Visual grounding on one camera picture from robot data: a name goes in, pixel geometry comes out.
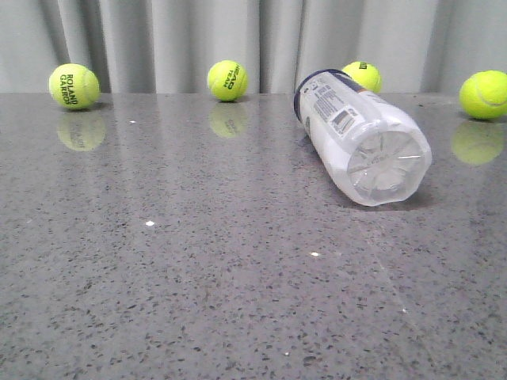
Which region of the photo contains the white plastic tennis ball can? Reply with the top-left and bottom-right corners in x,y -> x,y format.
294,69 -> 432,207

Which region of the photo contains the Head Team tennis ball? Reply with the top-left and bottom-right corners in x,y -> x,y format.
207,60 -> 249,101

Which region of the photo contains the Wilson tennis ball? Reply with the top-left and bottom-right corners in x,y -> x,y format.
342,61 -> 382,93

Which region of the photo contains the Roland Garros tennis ball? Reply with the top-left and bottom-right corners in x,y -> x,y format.
48,63 -> 101,110

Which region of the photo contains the plain yellow tennis ball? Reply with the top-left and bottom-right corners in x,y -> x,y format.
459,70 -> 506,120

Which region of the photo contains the grey pleated curtain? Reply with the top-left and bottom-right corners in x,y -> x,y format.
1,1 -> 506,93

